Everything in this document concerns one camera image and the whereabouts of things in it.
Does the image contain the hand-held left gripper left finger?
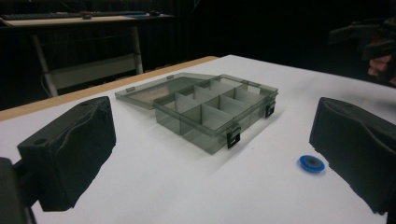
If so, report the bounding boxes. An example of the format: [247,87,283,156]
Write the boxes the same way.
[17,95,117,213]

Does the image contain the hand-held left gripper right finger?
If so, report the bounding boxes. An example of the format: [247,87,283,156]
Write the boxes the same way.
[308,96,396,216]

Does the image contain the blue round disc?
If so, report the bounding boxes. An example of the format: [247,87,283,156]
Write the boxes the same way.
[299,154,326,174]

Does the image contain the clear grey compartment box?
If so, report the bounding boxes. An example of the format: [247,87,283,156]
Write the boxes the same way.
[114,72,279,156]

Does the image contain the wooden desk with white legs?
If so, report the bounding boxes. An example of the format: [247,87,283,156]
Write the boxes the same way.
[0,12,176,98]

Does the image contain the black keyboard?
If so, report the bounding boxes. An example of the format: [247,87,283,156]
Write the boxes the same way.
[1,10,148,21]

